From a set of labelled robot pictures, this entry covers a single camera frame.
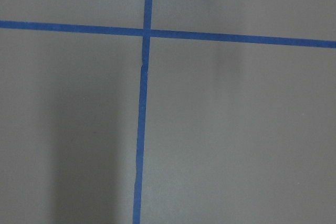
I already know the brown paper table cover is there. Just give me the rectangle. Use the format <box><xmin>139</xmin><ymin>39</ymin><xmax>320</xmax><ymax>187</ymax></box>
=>
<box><xmin>1</xmin><ymin>0</ymin><xmax>335</xmax><ymax>223</ymax></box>

